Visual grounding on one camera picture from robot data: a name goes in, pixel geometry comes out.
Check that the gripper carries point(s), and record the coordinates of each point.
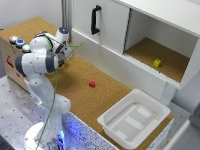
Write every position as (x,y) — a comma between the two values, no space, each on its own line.
(64,54)

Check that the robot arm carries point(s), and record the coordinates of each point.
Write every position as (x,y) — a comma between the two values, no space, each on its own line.
(37,61)

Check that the green button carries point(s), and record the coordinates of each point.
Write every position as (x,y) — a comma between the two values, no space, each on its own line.
(26,48)

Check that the pink block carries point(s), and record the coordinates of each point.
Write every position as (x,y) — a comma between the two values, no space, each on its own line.
(92,84)

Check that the blue button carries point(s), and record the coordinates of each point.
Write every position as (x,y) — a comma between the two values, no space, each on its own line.
(20,42)

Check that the red button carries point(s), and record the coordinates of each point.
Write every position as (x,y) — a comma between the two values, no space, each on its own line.
(13,39)

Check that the white sliding door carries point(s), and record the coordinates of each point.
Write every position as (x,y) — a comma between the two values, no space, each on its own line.
(110,25)

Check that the yellow block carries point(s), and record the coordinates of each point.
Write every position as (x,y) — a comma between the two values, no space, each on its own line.
(157,62)

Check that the white plastic box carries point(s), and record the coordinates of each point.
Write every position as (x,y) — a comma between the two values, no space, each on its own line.
(133,118)

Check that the white cabinet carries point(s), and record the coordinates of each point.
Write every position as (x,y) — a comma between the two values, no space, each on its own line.
(160,30)

